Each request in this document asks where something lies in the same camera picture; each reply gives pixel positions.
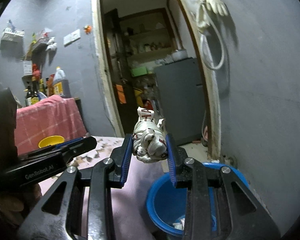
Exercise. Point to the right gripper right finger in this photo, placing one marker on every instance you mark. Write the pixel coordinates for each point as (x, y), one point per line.
(219, 205)

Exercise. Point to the white rubber glove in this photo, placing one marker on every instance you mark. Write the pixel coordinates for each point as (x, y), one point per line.
(216, 6)

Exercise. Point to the metal pot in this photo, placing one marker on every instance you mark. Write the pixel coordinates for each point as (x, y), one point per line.
(179, 55)

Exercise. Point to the blue plastic bucket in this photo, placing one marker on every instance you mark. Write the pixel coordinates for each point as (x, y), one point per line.
(166, 205)

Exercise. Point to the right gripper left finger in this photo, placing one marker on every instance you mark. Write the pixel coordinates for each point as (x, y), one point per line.
(58, 215)

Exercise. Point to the wall shelf rack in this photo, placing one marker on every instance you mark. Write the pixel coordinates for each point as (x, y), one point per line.
(38, 43)

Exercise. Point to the white wrapper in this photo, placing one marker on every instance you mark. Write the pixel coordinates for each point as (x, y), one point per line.
(149, 143)

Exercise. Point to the large oil jug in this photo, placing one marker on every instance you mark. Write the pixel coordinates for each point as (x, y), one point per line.
(61, 84)

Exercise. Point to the pink checkered cloth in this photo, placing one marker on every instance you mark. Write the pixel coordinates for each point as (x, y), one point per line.
(51, 116)

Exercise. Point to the dark soy sauce bottle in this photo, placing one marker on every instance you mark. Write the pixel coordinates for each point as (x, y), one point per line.
(32, 96)

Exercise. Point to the yellow bowl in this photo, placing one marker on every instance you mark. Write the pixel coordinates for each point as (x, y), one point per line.
(51, 140)

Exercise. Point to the left hand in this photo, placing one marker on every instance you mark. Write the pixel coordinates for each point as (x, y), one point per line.
(15, 206)

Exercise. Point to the white wall switch panel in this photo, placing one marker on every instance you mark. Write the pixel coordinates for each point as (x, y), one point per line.
(72, 37)

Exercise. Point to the pink floral tablecloth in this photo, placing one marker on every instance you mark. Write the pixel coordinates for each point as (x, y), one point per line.
(130, 217)

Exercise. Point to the grey refrigerator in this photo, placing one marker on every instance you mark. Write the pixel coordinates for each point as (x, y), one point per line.
(181, 99)

